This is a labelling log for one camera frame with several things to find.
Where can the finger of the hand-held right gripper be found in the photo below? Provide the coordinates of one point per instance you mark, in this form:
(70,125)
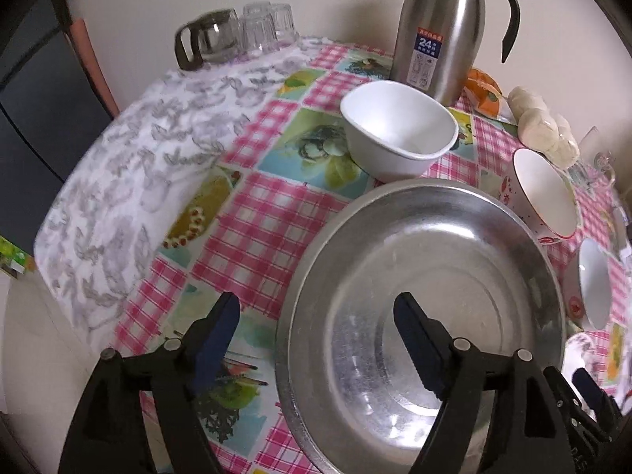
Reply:
(568,400)
(590,392)

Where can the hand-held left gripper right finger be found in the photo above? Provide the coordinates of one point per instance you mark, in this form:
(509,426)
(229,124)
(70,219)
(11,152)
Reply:
(417,340)

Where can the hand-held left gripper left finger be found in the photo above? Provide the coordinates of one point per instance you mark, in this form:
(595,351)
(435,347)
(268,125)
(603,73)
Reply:
(217,340)

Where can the floral rimmed plate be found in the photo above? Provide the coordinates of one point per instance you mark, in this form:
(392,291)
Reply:
(580,350)

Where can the large steel plate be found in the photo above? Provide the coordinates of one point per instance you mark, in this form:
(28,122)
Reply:
(375,266)

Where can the white bowl with red print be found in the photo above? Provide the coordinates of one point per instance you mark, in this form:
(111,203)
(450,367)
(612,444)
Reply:
(592,286)

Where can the strawberry print bowl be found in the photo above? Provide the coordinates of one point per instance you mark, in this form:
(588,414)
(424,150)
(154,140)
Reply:
(543,192)

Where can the plain white bowl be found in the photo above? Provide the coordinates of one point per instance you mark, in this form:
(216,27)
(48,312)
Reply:
(395,118)

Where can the pink checked tablecloth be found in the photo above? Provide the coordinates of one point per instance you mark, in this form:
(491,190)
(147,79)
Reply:
(276,237)

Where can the grey floral cloth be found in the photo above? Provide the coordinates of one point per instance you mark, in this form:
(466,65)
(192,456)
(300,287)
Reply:
(123,182)

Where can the green packet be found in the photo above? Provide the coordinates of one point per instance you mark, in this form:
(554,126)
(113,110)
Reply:
(15,256)

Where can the clear glass mug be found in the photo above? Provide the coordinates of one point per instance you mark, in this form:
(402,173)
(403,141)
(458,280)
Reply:
(592,163)

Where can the bag of steamed buns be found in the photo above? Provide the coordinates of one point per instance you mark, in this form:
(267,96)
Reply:
(538,128)

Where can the orange snack packet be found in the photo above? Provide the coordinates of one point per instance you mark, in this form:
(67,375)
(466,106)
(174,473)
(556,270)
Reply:
(484,91)

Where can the dark cabinet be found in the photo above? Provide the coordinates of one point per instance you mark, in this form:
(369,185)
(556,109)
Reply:
(34,123)

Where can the glass coffee pot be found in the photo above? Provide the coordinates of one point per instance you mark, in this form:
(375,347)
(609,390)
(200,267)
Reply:
(212,39)

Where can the clear drinking glass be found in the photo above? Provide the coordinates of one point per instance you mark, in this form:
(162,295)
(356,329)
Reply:
(285,24)
(255,9)
(257,34)

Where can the stainless steel thermos jug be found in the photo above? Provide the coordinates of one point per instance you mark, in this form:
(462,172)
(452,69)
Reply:
(444,19)

